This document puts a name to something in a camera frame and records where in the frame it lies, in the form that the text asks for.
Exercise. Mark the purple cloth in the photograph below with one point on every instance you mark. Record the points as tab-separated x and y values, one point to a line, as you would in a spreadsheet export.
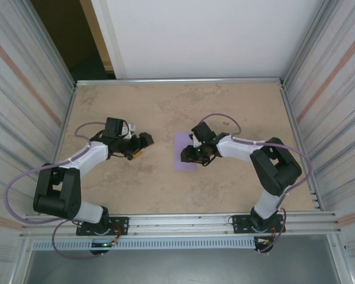
177	159

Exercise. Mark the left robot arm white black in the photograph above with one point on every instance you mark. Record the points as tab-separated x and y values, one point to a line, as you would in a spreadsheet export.
91	154

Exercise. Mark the tan wooden door edge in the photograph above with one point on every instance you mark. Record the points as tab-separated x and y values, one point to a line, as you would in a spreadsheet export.
98	38

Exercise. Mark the grey metal shelf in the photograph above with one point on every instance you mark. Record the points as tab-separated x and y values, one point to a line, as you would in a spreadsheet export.
180	269

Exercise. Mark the translucent corrugated side panel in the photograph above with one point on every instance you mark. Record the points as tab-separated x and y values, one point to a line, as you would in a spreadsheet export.
6	88
343	88

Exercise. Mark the aluminium table edge rail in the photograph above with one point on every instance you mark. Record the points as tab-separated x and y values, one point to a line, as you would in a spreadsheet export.
180	81

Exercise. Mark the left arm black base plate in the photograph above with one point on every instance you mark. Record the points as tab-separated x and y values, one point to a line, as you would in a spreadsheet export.
121	225

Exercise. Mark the long aluminium mounting rail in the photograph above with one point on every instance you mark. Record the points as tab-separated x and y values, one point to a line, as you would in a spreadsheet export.
180	225

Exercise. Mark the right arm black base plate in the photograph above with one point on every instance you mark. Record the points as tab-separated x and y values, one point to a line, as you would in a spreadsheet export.
239	222

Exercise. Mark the white door frame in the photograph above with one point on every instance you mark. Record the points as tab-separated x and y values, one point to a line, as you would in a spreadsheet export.
112	44

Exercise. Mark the aluminium frame post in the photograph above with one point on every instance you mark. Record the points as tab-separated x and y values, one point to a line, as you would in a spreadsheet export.
51	44
307	44

